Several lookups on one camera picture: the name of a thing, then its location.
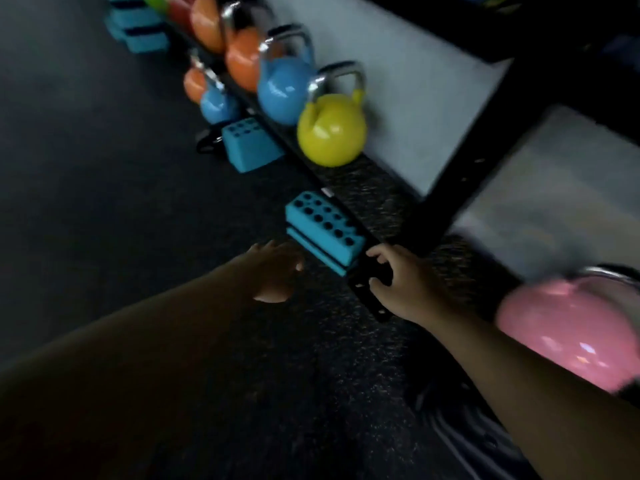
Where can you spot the person's grey shorts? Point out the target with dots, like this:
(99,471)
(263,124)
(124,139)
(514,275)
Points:
(467,434)

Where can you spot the person's left hand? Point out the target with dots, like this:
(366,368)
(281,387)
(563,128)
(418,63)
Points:
(267,272)

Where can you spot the large blue kettlebell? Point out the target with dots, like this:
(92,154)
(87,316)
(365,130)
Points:
(282,89)

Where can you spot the yellow kettlebell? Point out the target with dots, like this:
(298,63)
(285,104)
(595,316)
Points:
(331,129)

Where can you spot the small orange kettlebell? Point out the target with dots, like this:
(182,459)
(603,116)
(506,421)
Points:
(193,84)

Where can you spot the person's right forearm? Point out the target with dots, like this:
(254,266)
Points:
(545,399)

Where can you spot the pink kettlebell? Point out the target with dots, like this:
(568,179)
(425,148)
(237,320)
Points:
(570,329)

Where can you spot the large orange kettlebell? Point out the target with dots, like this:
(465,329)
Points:
(206,19)
(241,57)

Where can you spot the blue foam slab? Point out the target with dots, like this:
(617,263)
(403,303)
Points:
(312,252)

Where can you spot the small blue kettlebell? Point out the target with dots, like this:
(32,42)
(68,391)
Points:
(219,105)

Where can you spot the red kettlebell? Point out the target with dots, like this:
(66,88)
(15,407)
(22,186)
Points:
(179,12)

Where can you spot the person's right hand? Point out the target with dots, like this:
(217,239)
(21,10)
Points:
(412,289)

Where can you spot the blue foam block with holes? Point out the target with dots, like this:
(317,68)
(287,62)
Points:
(250,144)
(327,227)

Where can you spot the person's right thumb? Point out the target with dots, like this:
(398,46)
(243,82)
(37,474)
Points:
(381,290)

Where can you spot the black metal rack frame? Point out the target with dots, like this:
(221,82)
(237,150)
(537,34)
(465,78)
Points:
(492,154)

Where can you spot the person's left thumb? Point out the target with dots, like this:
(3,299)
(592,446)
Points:
(274,296)

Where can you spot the green kettlebell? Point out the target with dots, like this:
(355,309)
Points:
(155,0)

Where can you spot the person's left forearm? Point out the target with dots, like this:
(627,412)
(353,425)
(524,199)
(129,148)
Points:
(125,374)

